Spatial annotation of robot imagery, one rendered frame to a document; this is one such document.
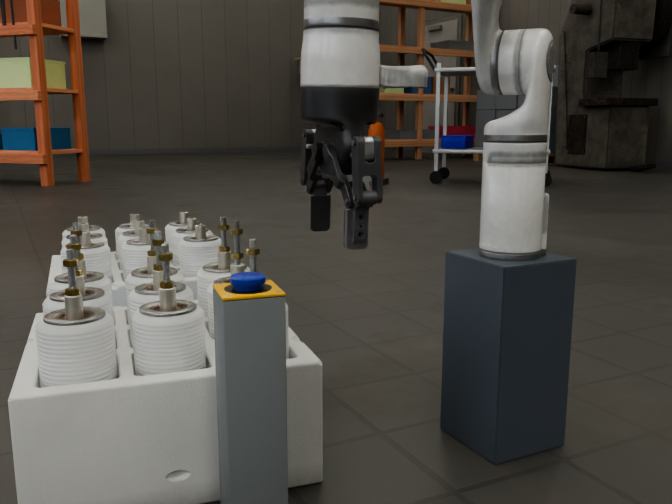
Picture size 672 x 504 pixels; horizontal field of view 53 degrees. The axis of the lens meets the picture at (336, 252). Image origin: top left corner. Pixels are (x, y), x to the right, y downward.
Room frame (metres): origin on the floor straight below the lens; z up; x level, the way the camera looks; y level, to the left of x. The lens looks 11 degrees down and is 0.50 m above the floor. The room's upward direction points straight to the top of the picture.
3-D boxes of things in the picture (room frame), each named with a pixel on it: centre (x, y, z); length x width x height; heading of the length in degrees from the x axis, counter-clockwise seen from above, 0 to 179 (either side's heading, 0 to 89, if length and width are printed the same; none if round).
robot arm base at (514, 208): (1.02, -0.27, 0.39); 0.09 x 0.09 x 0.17; 27
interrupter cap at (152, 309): (0.88, 0.23, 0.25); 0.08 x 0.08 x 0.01
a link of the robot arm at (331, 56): (0.66, -0.02, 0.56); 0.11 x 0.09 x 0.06; 113
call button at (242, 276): (0.74, 0.10, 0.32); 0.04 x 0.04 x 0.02
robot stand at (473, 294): (1.02, -0.27, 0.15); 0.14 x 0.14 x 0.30; 27
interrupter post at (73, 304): (0.84, 0.34, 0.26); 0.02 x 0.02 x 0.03
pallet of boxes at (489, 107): (8.83, -2.48, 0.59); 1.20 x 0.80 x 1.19; 27
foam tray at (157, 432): (0.99, 0.27, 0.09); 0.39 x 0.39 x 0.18; 19
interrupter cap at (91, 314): (0.84, 0.34, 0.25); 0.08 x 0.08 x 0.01
